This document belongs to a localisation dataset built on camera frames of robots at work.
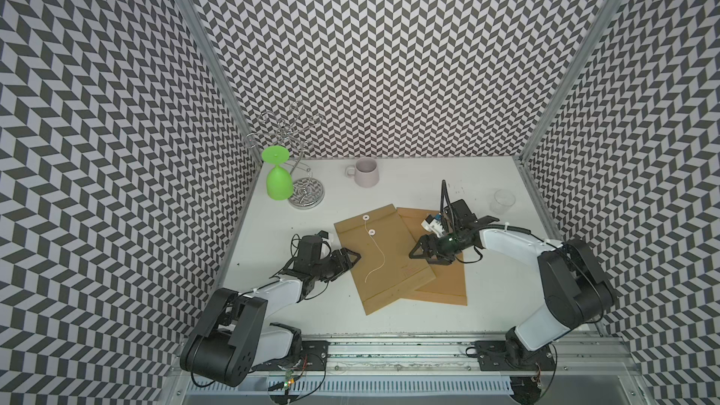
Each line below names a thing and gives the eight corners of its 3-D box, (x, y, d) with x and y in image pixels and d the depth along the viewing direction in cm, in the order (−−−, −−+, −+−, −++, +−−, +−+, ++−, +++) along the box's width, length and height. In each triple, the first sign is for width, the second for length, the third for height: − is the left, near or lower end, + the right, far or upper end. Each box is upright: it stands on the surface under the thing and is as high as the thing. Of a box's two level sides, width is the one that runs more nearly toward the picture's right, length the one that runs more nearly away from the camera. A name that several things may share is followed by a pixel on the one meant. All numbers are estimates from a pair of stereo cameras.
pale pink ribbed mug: (347, 181, 115) (345, 168, 109) (359, 166, 120) (358, 153, 114) (371, 191, 111) (371, 179, 105) (383, 175, 117) (383, 163, 111)
